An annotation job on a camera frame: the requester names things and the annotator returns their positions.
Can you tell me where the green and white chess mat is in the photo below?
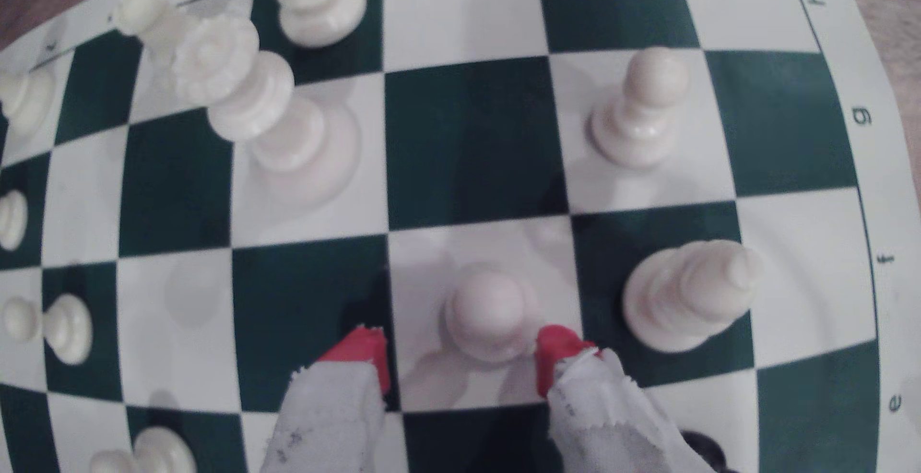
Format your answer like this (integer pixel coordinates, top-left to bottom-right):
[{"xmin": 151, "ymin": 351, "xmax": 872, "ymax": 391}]
[{"xmin": 0, "ymin": 0, "xmax": 921, "ymax": 473}]

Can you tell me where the white pawn chess piece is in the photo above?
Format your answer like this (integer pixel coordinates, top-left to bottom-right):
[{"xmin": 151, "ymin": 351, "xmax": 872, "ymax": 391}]
[
  {"xmin": 90, "ymin": 426, "xmax": 197, "ymax": 473},
  {"xmin": 442, "ymin": 268, "xmax": 544, "ymax": 365},
  {"xmin": 590, "ymin": 46, "xmax": 690, "ymax": 169},
  {"xmin": 2, "ymin": 293, "xmax": 94, "ymax": 366},
  {"xmin": 0, "ymin": 189, "xmax": 30, "ymax": 252}
]

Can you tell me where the white queen chess piece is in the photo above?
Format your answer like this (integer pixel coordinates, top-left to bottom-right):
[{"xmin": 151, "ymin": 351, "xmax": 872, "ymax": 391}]
[{"xmin": 173, "ymin": 14, "xmax": 361, "ymax": 204}]

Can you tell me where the white rook chess piece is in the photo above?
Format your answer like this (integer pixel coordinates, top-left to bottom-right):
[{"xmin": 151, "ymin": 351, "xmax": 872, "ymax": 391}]
[{"xmin": 111, "ymin": 0, "xmax": 199, "ymax": 64}]

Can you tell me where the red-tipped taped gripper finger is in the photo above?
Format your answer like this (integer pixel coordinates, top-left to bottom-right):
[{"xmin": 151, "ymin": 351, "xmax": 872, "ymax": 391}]
[
  {"xmin": 534, "ymin": 324, "xmax": 713, "ymax": 473},
  {"xmin": 259, "ymin": 325, "xmax": 393, "ymax": 473}
]

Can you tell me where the black pawn chess piece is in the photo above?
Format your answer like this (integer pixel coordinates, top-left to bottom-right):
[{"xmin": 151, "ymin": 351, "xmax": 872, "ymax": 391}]
[{"xmin": 676, "ymin": 430, "xmax": 738, "ymax": 473}]

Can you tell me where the white knight chess piece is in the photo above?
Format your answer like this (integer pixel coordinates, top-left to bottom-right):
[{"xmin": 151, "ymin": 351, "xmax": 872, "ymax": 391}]
[{"xmin": 262, "ymin": 0, "xmax": 368, "ymax": 49}]

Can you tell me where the white bishop chess piece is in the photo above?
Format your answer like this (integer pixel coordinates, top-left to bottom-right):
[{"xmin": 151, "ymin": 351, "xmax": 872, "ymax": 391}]
[
  {"xmin": 0, "ymin": 66, "xmax": 57, "ymax": 137},
  {"xmin": 622, "ymin": 239, "xmax": 764, "ymax": 354}
]

